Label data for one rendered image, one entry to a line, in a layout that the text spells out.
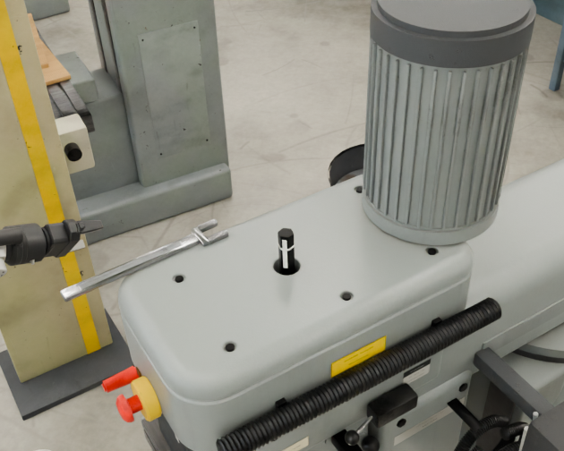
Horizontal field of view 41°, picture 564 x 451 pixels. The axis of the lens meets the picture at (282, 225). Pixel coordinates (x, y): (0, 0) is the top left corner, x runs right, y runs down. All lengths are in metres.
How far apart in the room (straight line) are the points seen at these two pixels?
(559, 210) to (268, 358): 0.66
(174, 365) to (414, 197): 0.39
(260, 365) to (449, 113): 0.38
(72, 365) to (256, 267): 2.50
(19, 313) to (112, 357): 0.49
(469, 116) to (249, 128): 3.92
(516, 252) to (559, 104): 4.02
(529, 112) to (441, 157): 4.16
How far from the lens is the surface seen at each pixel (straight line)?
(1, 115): 2.74
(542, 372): 1.44
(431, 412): 1.31
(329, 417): 1.12
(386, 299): 1.01
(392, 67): 0.96
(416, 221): 1.06
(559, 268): 1.33
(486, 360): 1.29
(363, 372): 1.02
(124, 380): 1.18
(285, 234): 1.00
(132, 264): 1.06
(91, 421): 3.32
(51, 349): 3.42
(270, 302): 0.99
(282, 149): 4.62
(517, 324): 1.33
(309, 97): 5.14
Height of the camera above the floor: 2.60
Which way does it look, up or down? 40 degrees down
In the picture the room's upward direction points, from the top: 2 degrees counter-clockwise
